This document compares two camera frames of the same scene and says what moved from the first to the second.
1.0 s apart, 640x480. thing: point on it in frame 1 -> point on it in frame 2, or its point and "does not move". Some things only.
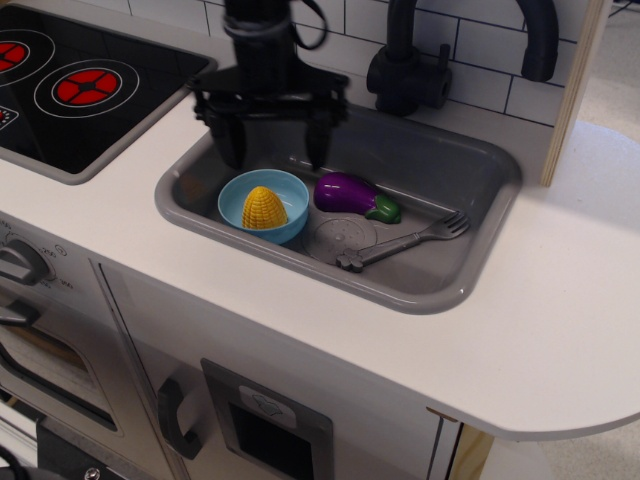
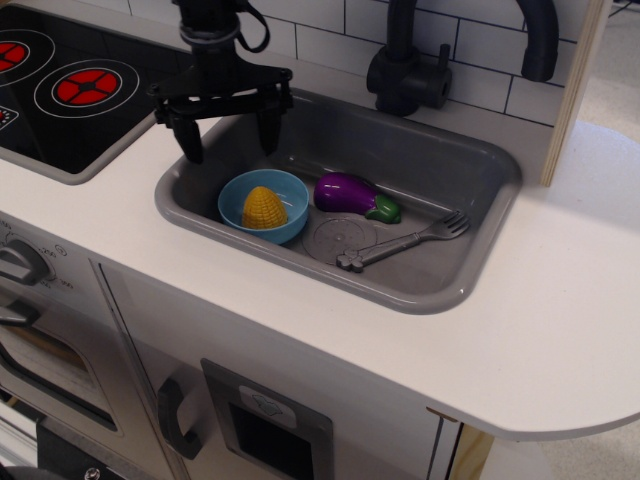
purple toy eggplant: (343, 192) does not move
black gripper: (268, 80) -> (219, 83)
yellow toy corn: (263, 208) does not move
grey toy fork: (353, 260) does not move
